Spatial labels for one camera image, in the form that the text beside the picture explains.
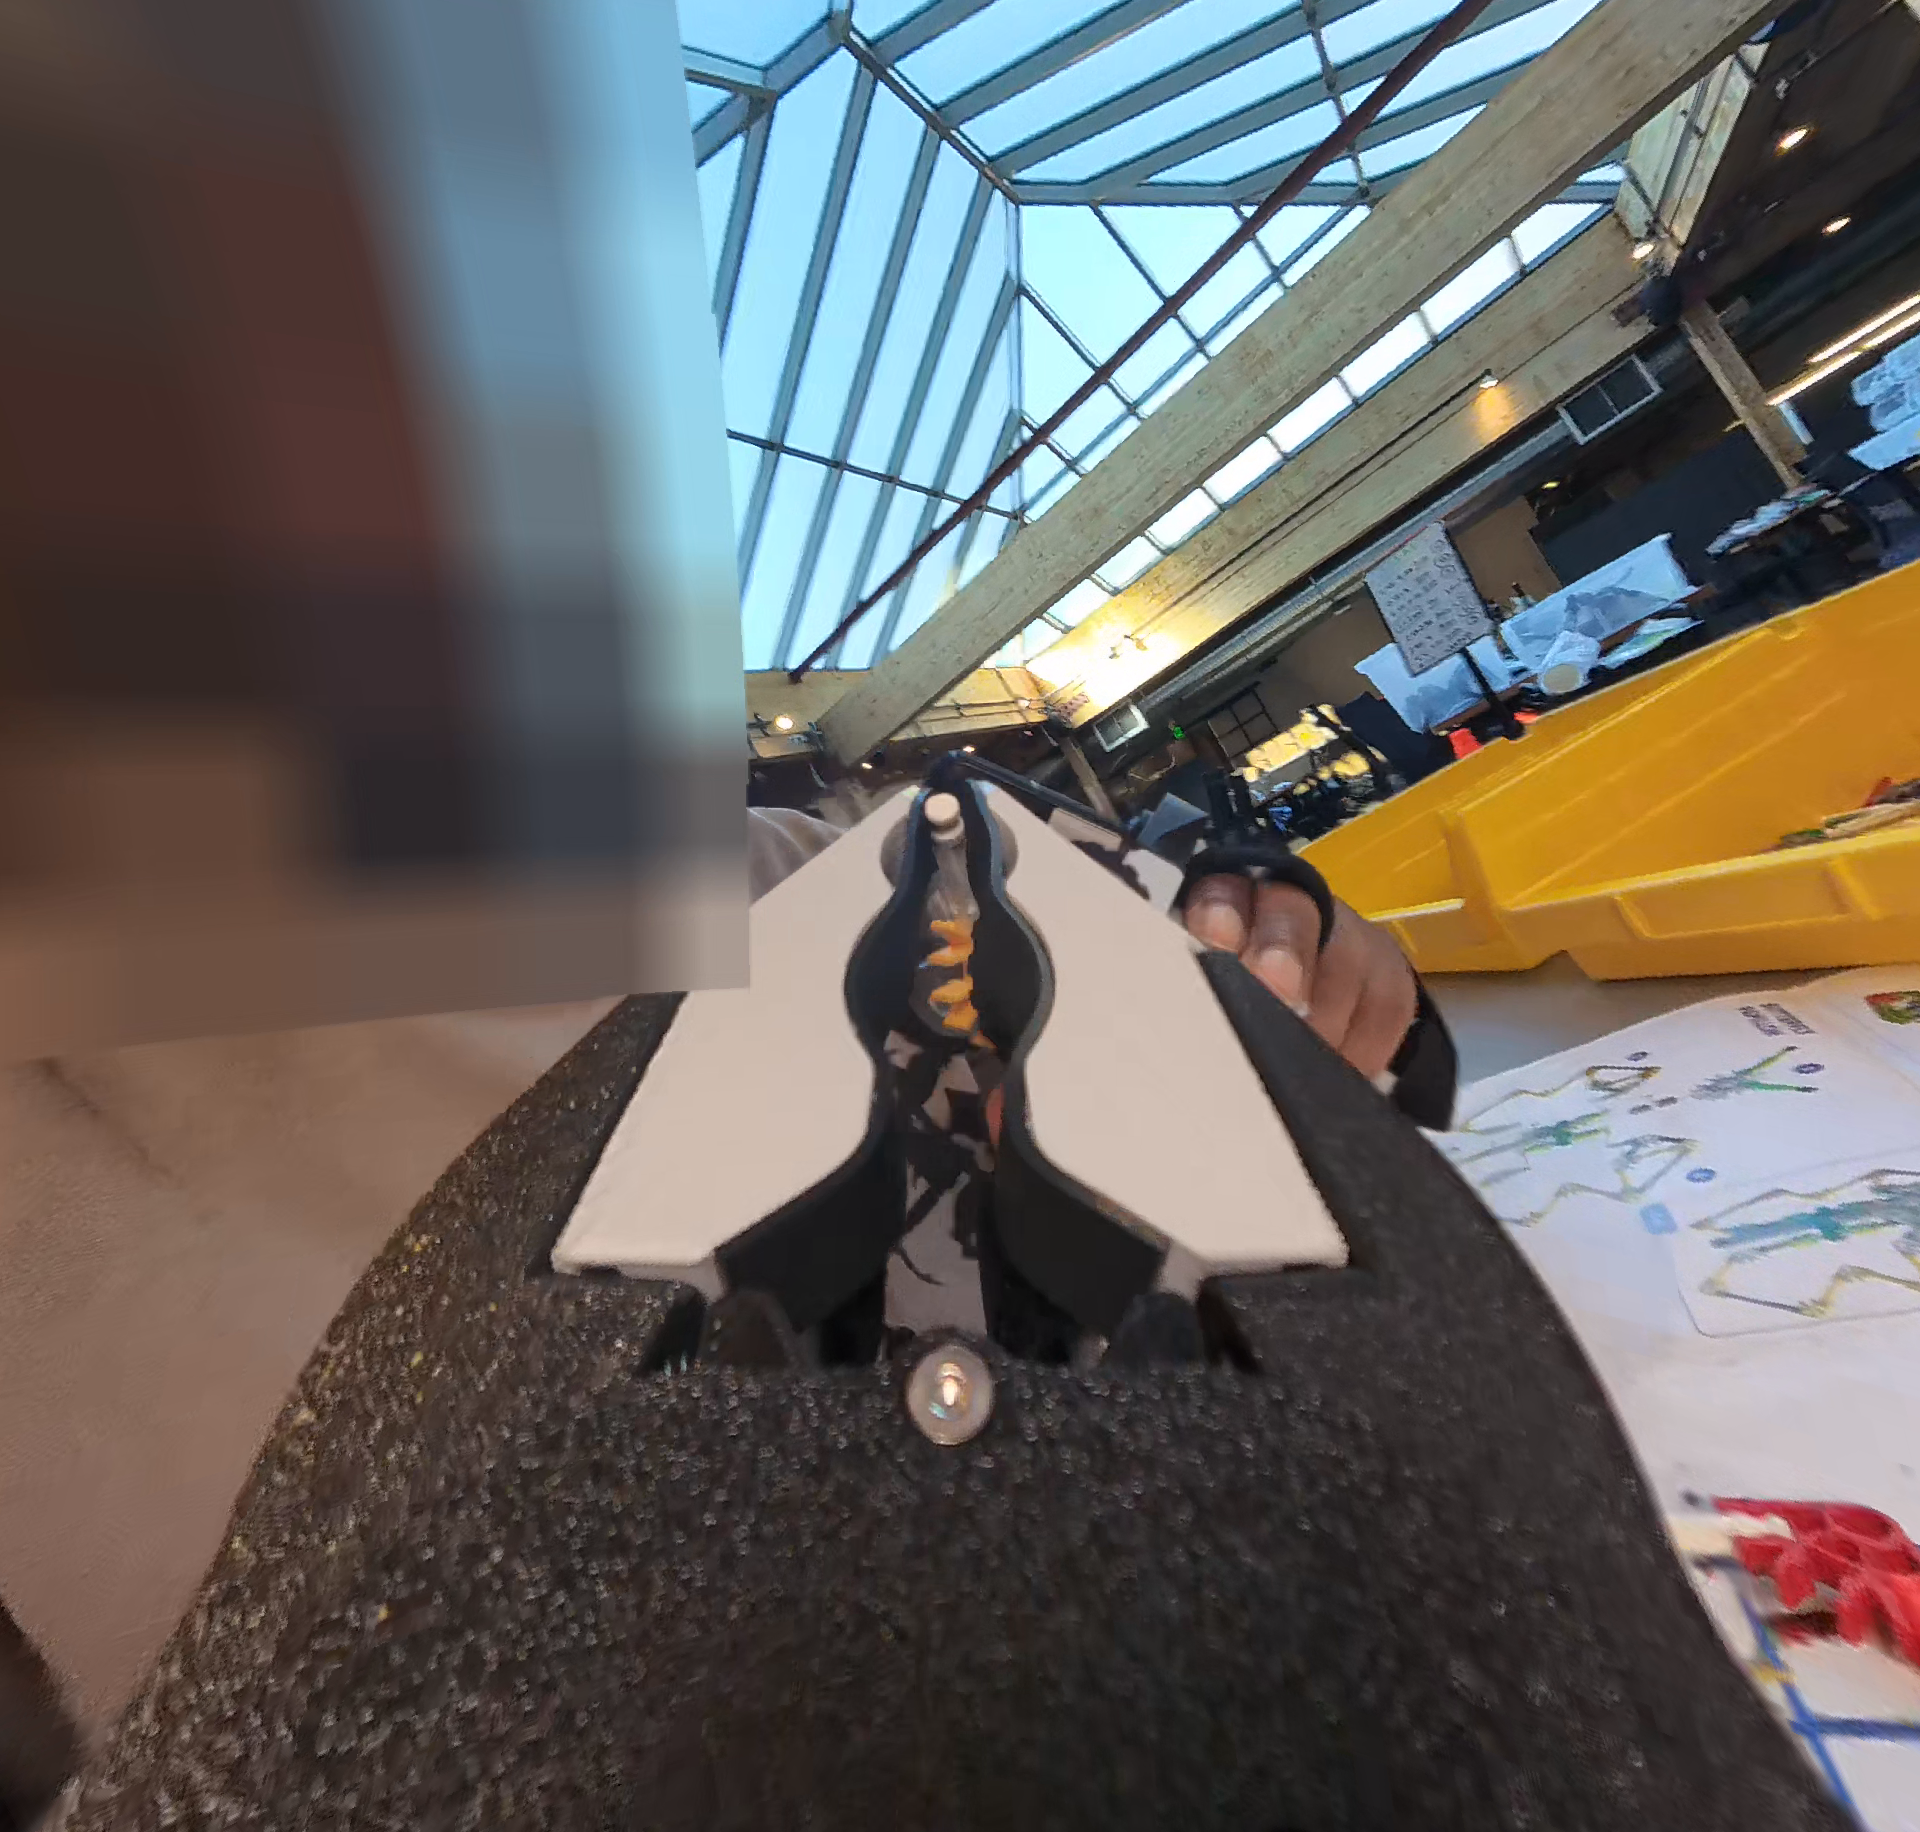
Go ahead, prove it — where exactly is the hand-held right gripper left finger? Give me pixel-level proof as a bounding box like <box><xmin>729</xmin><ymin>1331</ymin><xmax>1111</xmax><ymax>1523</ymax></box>
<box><xmin>549</xmin><ymin>792</ymin><xmax>938</xmax><ymax>1350</ymax></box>

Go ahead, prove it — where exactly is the colourful construction toy model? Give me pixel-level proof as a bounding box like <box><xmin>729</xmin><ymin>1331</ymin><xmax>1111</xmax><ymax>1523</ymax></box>
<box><xmin>1674</xmin><ymin>1497</ymin><xmax>1920</xmax><ymax>1832</ymax></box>

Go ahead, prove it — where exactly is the yellow plastic bin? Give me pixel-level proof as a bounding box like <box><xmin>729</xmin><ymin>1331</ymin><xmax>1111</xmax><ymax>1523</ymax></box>
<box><xmin>1291</xmin><ymin>559</ymin><xmax>1920</xmax><ymax>986</ymax></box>

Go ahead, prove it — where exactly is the detached toy model section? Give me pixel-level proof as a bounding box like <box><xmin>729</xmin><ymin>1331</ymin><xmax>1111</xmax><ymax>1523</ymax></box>
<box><xmin>909</xmin><ymin>783</ymin><xmax>1005</xmax><ymax>1234</ymax></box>

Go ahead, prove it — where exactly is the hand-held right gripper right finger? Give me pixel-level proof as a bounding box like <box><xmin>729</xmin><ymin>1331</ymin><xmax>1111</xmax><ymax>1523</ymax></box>
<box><xmin>966</xmin><ymin>797</ymin><xmax>1350</xmax><ymax>1350</ymax></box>

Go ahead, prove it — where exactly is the pile of loose toy pieces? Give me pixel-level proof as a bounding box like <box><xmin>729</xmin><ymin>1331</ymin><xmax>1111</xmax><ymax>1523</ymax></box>
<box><xmin>1780</xmin><ymin>775</ymin><xmax>1920</xmax><ymax>853</ymax></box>

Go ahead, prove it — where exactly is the person's upper body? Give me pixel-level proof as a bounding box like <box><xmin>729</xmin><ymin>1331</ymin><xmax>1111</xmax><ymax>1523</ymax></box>
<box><xmin>0</xmin><ymin>797</ymin><xmax>900</xmax><ymax>1752</ymax></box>

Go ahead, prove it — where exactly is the person's left hand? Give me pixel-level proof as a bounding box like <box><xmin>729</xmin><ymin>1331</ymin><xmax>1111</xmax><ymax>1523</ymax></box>
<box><xmin>1177</xmin><ymin>865</ymin><xmax>1419</xmax><ymax>1092</ymax></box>

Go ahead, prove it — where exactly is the whiteboard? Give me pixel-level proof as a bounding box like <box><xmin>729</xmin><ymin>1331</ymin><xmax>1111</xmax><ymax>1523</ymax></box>
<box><xmin>1362</xmin><ymin>524</ymin><xmax>1506</xmax><ymax>684</ymax></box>

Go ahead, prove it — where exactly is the white instruction sheet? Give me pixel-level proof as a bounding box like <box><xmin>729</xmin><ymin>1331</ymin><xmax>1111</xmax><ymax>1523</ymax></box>
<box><xmin>1433</xmin><ymin>963</ymin><xmax>1920</xmax><ymax>1832</ymax></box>

